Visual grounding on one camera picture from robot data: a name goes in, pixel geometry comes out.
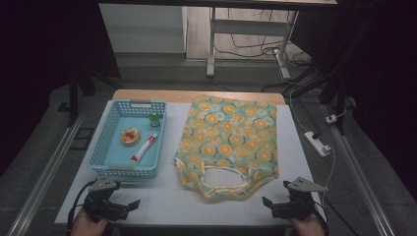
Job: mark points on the light blue plastic basket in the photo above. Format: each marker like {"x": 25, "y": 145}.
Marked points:
{"x": 131, "y": 147}

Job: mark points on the grey cabinet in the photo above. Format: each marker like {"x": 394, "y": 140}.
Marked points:
{"x": 144, "y": 29}

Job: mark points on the black plug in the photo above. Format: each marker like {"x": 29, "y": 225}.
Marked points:
{"x": 316, "y": 134}

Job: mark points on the white metal desk frame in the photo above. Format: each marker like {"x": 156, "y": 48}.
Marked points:
{"x": 249, "y": 27}

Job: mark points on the aluminium rail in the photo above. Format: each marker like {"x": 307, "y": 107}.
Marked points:
{"x": 46, "y": 173}
{"x": 360, "y": 173}

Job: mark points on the small bottle with green cap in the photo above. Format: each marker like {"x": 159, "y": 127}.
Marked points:
{"x": 155, "y": 119}

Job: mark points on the white power strip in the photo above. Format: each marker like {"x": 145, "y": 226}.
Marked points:
{"x": 316, "y": 143}

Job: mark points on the black floor plate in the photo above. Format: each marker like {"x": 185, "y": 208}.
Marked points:
{"x": 83, "y": 137}

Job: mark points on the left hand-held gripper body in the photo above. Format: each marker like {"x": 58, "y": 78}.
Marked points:
{"x": 101, "y": 208}

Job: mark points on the person's left hand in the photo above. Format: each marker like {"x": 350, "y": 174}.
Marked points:
{"x": 87, "y": 226}

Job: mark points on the floral yellow green cloth bag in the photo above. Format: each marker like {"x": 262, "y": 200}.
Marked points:
{"x": 229, "y": 137}

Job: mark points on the white board mat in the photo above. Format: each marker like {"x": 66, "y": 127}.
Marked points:
{"x": 170, "y": 203}

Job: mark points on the small white adapter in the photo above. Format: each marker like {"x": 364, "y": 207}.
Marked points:
{"x": 331, "y": 118}

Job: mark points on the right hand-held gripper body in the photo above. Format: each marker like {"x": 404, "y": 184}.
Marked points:
{"x": 295, "y": 209}

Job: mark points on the person's right hand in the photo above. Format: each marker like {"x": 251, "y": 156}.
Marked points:
{"x": 308, "y": 226}

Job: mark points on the red and white tube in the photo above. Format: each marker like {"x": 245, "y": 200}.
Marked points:
{"x": 144, "y": 148}

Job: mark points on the black metal stand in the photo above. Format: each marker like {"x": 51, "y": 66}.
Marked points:
{"x": 341, "y": 91}
{"x": 73, "y": 98}

